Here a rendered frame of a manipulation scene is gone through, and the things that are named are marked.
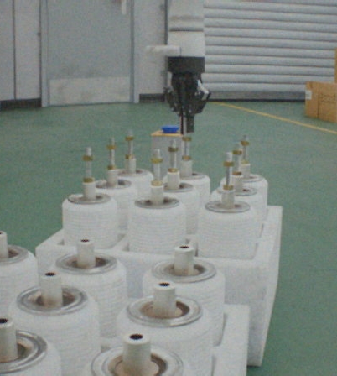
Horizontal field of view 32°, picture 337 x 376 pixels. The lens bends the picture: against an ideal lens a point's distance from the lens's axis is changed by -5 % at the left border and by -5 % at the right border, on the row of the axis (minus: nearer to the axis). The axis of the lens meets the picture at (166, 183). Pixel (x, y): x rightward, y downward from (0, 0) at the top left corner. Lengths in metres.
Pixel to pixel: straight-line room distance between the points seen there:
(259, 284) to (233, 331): 0.24
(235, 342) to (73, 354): 0.19
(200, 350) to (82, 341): 0.12
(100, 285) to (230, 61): 5.82
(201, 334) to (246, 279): 0.38
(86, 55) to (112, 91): 0.46
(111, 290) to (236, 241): 0.32
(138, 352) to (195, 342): 0.11
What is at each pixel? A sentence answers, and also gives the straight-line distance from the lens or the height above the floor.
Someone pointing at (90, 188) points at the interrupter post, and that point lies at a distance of 1.04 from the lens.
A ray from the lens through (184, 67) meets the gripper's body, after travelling 1.18.
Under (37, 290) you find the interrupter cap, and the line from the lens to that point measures 0.65.
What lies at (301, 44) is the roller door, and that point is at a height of 0.65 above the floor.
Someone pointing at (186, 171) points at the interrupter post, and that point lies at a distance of 1.23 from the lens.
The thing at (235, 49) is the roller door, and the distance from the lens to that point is 6.47.
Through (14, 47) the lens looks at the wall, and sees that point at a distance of 6.07.
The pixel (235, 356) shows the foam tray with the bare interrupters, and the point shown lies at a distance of 0.67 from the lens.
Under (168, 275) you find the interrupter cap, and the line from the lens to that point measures 0.69.
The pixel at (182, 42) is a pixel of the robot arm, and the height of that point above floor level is 0.52.
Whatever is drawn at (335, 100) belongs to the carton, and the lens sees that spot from 4.76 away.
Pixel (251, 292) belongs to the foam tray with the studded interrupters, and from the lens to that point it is 0.95.
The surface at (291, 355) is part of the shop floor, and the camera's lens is 1.05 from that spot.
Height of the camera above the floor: 0.50
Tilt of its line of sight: 12 degrees down
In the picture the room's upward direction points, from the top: straight up
